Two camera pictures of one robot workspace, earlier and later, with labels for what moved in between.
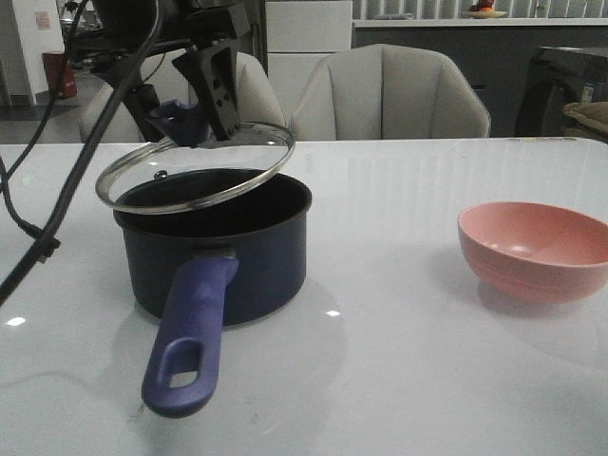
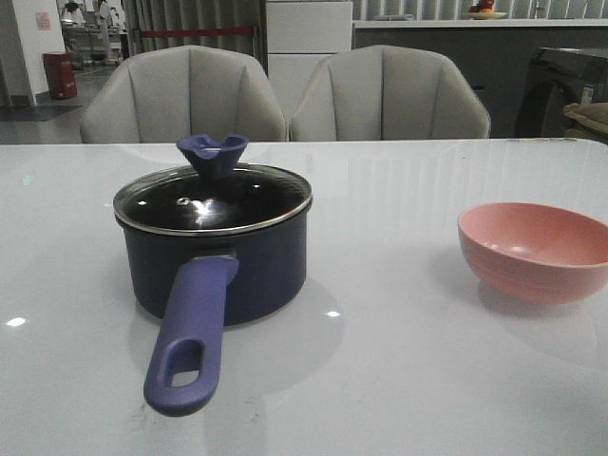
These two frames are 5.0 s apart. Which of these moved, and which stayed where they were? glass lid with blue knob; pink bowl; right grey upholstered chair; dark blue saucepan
Moved: glass lid with blue knob
Stayed: pink bowl; right grey upholstered chair; dark blue saucepan
